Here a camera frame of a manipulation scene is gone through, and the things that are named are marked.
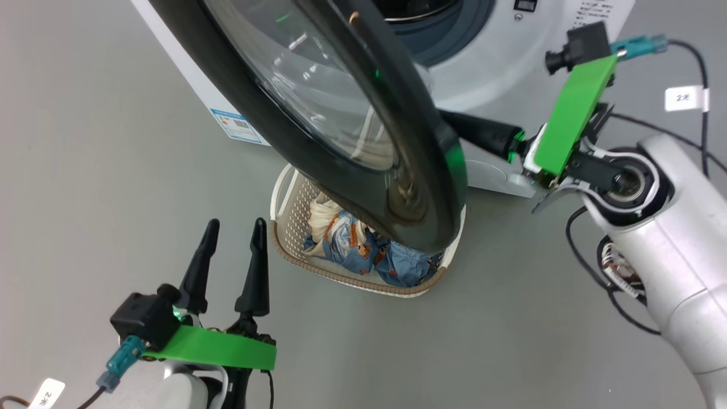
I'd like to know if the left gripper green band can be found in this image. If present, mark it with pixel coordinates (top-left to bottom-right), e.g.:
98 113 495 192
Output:
142 218 277 409

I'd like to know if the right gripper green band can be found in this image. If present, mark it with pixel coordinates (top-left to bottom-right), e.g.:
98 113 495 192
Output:
440 54 619 214

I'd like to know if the black round glass washer door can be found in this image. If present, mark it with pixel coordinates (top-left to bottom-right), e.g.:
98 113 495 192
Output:
149 0 468 254

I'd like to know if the blue bear print garment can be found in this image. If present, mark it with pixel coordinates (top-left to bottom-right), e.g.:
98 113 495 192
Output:
303 209 445 287

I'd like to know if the white front-load washing machine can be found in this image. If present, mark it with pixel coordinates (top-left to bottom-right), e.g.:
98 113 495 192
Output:
131 0 636 198

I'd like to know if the cream perforated laundry basket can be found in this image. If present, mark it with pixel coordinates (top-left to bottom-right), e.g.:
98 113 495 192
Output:
270 164 467 298

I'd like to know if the blue white energy label sticker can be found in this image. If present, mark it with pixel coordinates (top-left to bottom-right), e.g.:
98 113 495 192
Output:
210 108 269 146

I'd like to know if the thin black looped arm cable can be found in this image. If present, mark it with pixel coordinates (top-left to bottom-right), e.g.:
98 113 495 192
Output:
566 206 663 336

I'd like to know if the black right cable teal plug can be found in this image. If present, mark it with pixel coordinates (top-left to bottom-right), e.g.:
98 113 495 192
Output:
611 34 727 177

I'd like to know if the white right cable tag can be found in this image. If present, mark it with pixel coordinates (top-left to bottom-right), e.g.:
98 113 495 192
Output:
665 85 711 112

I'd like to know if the white cable tag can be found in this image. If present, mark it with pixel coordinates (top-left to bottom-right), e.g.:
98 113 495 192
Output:
28 378 66 409
665 85 711 112

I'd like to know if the white left cable tag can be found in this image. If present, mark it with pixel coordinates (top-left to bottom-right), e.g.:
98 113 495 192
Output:
28 378 66 409

